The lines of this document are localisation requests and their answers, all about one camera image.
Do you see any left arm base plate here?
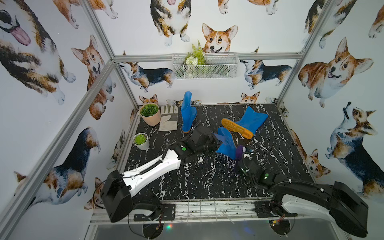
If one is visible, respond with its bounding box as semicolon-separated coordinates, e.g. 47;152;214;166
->
132;204;176;222

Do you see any pink ribbed plant pot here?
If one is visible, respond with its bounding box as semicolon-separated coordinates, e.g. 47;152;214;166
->
139;104;161;126

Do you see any aluminium front rail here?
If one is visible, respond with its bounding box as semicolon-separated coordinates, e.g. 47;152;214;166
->
89;197;337;226

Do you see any blue rubber boot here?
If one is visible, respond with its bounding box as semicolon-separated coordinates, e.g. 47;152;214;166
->
181;91;197;134
215;127;238;160
221;107;268;140

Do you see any green plant in pink pot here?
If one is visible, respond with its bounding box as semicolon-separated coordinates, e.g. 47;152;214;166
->
140;104;159;117

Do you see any fern with white flower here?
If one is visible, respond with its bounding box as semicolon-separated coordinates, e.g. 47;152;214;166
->
184;41;206;79

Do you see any blue rubber boot back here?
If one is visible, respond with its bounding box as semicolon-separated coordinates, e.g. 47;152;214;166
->
221;107;268;140

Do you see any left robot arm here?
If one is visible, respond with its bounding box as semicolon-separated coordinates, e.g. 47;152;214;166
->
100;126;226;223

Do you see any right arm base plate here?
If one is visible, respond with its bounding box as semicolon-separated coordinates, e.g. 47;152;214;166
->
254;201;298;218

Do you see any white wire wall basket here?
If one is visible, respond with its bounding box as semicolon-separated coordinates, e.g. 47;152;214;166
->
172;53;240;80

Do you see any green moss in white pot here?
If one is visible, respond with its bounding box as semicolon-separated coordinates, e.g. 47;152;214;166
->
134;134;148;146

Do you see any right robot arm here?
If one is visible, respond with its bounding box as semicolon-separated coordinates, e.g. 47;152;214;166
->
235;149;369;238

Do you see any small white plant pot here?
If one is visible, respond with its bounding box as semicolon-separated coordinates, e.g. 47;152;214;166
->
133;133;150;151

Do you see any purple cloth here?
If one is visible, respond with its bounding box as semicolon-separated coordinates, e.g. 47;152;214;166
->
235;145;247;161

